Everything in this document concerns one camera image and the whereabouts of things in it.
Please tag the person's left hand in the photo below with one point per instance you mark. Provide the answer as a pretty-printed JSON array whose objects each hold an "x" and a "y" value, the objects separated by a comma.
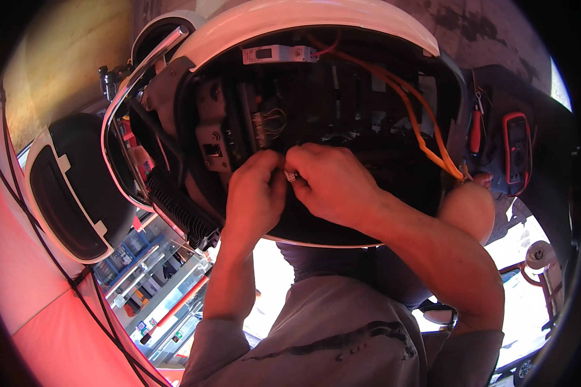
[{"x": 251, "y": 198}]

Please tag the person's right hand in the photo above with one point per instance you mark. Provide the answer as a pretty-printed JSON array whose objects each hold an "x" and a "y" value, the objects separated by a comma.
[{"x": 336, "y": 188}]

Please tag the black ribbed footrest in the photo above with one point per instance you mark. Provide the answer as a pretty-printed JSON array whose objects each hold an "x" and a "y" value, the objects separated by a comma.
[{"x": 179, "y": 208}]

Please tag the grey controller box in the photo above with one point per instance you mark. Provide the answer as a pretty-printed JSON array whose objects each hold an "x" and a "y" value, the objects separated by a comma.
[{"x": 213, "y": 130}]

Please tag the shop display shelves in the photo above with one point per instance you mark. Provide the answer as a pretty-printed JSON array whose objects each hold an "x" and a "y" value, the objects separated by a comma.
[{"x": 160, "y": 285}]

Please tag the white circuit breaker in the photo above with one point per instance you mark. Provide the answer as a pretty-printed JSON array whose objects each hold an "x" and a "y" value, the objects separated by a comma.
[{"x": 278, "y": 54}]

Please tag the person's body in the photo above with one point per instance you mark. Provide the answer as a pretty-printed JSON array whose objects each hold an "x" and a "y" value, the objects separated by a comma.
[{"x": 329, "y": 338}]

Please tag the white scooter body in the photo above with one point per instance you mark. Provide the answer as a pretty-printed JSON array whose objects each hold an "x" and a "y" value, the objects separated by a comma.
[{"x": 319, "y": 19}]

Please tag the red black multimeter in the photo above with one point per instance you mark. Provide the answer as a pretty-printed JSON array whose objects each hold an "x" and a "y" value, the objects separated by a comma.
[{"x": 515, "y": 150}]

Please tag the chrome grab rail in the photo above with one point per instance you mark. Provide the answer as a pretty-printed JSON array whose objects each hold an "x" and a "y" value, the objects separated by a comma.
[{"x": 126, "y": 96}]

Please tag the red vehicle frame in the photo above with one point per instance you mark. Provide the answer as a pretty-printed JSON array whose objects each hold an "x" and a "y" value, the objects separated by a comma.
[{"x": 537, "y": 275}]

